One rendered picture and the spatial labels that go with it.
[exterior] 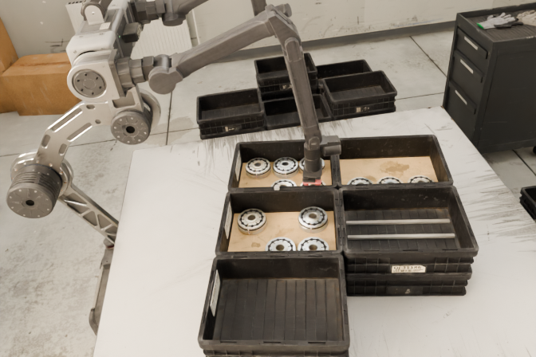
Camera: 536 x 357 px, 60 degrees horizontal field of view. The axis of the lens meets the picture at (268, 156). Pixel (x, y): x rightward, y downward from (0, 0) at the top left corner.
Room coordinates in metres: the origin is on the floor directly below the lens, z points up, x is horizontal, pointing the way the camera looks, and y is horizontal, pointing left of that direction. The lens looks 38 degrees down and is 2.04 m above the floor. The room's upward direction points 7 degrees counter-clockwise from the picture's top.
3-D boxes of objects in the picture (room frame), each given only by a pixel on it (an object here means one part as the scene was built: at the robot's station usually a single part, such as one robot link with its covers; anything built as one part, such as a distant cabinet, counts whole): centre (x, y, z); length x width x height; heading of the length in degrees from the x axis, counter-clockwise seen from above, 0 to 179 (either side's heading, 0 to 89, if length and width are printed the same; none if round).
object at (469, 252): (1.04, -0.41, 0.92); 0.40 x 0.30 x 0.02; 82
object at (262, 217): (1.18, 0.08, 0.86); 0.10 x 0.10 x 0.01
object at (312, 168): (1.30, -0.16, 0.98); 0.10 x 0.07 x 0.07; 167
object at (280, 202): (1.10, -0.01, 0.87); 0.40 x 0.30 x 0.11; 82
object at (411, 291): (1.04, -0.41, 0.76); 0.40 x 0.30 x 0.12; 82
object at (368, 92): (2.49, -0.60, 0.37); 0.40 x 0.30 x 0.45; 93
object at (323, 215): (1.16, -0.13, 0.86); 0.10 x 0.10 x 0.01
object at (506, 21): (2.55, -1.44, 0.88); 0.25 x 0.19 x 0.03; 92
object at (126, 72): (1.24, 0.37, 1.45); 0.09 x 0.08 x 0.12; 2
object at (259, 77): (2.87, -0.19, 0.37); 0.40 x 0.30 x 0.45; 93
